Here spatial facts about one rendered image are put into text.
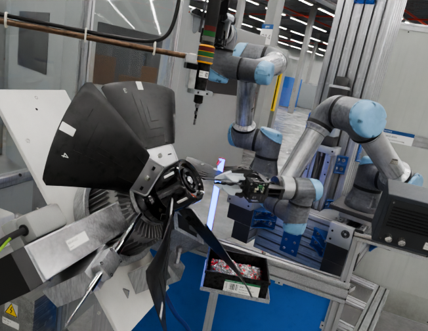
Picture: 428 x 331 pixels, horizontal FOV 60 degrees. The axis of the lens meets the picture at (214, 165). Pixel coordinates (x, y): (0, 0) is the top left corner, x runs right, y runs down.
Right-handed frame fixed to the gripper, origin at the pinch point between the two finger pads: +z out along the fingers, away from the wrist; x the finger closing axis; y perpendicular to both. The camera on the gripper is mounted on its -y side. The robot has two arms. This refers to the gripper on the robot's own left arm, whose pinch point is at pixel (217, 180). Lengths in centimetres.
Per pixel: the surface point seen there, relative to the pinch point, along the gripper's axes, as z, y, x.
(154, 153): 21.4, 4.4, -8.4
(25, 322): 50, 13, 40
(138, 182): 26.4, 16.2, -4.9
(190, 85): 14.6, 2.5, -27.6
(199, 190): 9.8, 13.8, -2.7
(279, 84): -281, -509, 28
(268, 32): -289, -628, -55
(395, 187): -56, 12, -7
